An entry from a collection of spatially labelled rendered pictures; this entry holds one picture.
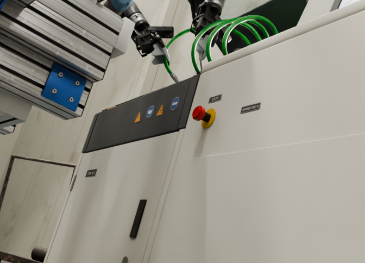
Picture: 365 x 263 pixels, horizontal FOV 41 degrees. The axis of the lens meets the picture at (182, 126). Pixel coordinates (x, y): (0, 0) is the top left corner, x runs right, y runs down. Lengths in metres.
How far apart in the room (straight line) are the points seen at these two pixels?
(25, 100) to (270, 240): 0.67
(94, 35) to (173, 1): 5.19
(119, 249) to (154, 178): 0.21
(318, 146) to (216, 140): 0.31
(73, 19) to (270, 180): 0.58
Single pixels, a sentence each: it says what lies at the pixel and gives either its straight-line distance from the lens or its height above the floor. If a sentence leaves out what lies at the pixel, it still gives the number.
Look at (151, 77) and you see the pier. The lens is 5.86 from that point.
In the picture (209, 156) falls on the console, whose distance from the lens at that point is 1.09.
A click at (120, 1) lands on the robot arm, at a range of 1.81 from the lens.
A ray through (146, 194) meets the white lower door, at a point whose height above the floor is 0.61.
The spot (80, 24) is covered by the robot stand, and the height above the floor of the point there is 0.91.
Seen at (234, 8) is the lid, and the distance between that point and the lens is 2.16.
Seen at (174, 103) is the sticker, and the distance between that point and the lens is 1.34.
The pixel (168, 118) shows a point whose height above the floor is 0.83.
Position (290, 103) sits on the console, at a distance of 0.96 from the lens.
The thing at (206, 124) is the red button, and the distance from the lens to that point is 1.16.
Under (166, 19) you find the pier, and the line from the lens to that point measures 6.20.
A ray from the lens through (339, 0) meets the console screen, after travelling 1.53.
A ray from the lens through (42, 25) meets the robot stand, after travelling 1.13.
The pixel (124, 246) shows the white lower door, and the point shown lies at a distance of 1.30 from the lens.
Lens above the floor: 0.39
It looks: 19 degrees up
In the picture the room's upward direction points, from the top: 16 degrees clockwise
